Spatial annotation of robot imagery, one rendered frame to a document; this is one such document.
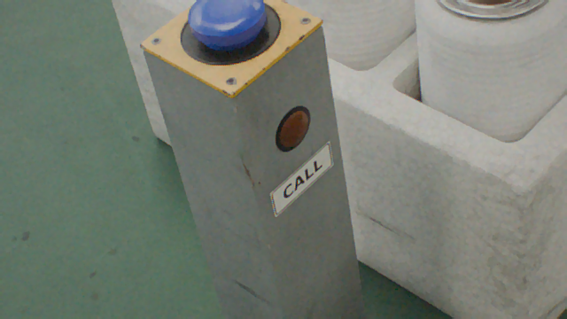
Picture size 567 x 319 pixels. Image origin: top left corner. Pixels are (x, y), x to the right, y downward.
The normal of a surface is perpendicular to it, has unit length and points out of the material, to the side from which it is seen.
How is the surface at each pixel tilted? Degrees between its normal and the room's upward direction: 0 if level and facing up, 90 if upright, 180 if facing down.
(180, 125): 90
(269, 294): 90
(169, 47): 0
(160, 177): 0
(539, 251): 90
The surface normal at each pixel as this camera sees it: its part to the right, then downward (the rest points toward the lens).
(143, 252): -0.14, -0.68
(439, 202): -0.67, 0.60
